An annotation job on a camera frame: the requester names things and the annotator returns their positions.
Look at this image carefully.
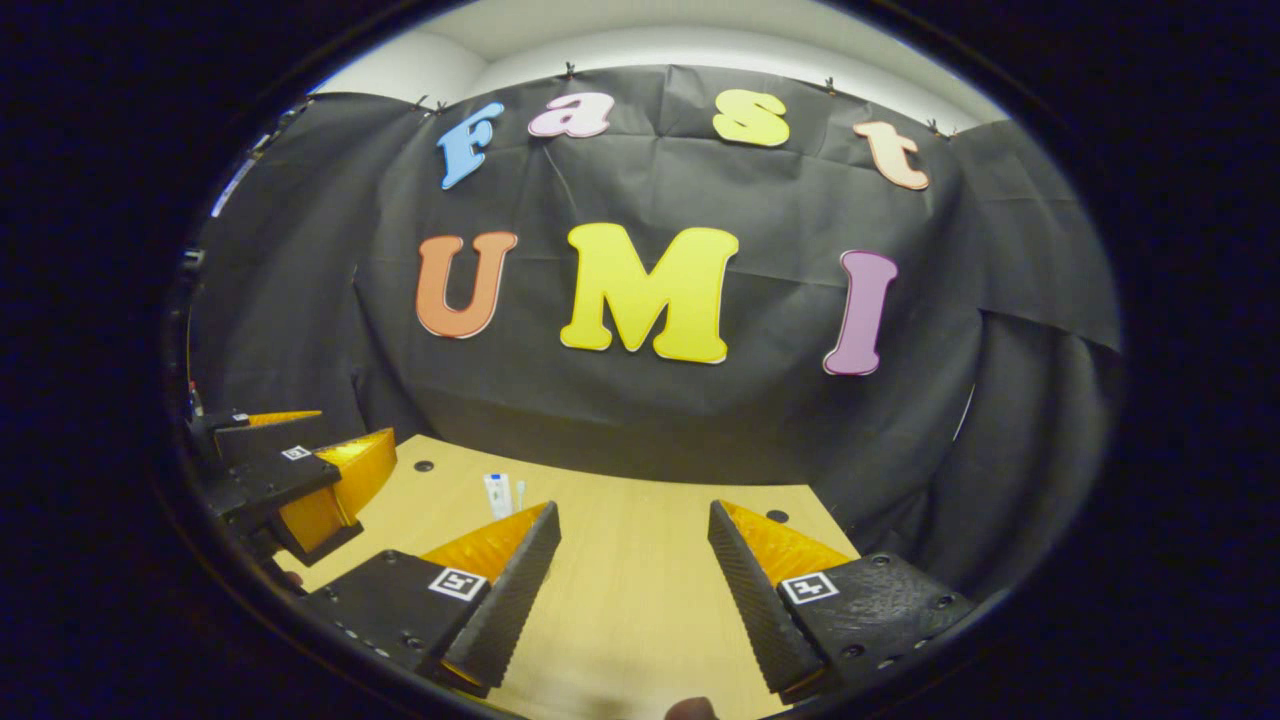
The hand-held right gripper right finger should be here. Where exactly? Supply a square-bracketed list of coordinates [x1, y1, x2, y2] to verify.
[708, 500, 976, 703]

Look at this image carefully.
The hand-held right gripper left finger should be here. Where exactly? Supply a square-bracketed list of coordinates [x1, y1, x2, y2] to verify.
[300, 500, 563, 699]

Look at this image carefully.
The wooden desktop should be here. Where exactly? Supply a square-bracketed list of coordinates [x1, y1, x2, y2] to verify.
[275, 433, 861, 720]

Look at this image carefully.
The black backdrop cloth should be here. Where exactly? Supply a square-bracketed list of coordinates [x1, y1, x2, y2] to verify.
[185, 65, 1123, 601]

